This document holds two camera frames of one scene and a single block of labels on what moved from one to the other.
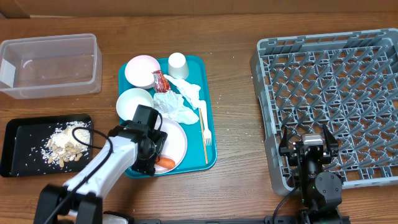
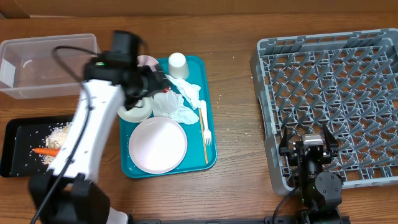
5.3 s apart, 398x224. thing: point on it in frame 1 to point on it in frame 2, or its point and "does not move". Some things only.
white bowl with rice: x=128 y=101 does not move
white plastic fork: x=208 y=136 does not move
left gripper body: x=147 y=161 to x=148 y=81
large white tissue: x=170 y=103 does not move
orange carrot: x=165 y=162 to x=48 y=151
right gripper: x=333 y=145 does not move
